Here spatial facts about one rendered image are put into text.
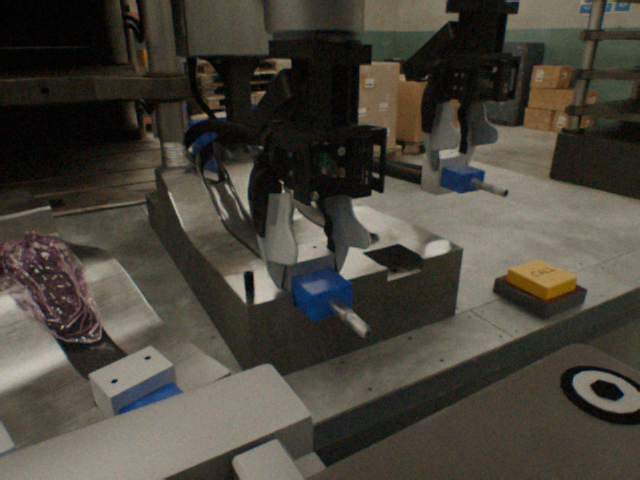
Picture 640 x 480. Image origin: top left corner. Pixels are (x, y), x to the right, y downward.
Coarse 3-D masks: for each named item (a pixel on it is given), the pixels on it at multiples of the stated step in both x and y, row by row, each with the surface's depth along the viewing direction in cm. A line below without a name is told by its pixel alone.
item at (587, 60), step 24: (600, 0) 354; (624, 0) 373; (600, 24) 360; (576, 72) 378; (600, 72) 363; (624, 72) 351; (576, 96) 384; (576, 120) 390; (624, 120) 357; (576, 144) 388; (600, 144) 373; (624, 144) 358; (552, 168) 411; (576, 168) 393; (600, 168) 377; (624, 168) 362; (624, 192) 366
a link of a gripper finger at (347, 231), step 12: (324, 204) 43; (336, 204) 43; (348, 204) 42; (324, 216) 45; (336, 216) 44; (348, 216) 42; (324, 228) 45; (336, 228) 44; (348, 228) 43; (360, 228) 41; (336, 240) 45; (348, 240) 44; (360, 240) 42; (336, 252) 45; (336, 264) 46
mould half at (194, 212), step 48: (192, 192) 64; (240, 192) 66; (192, 240) 57; (384, 240) 55; (432, 240) 55; (192, 288) 61; (240, 288) 44; (384, 288) 49; (432, 288) 53; (240, 336) 45; (288, 336) 45; (336, 336) 48; (384, 336) 52
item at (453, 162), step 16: (448, 160) 65; (464, 160) 66; (432, 176) 66; (448, 176) 64; (464, 176) 62; (480, 176) 63; (432, 192) 67; (448, 192) 67; (464, 192) 63; (496, 192) 59
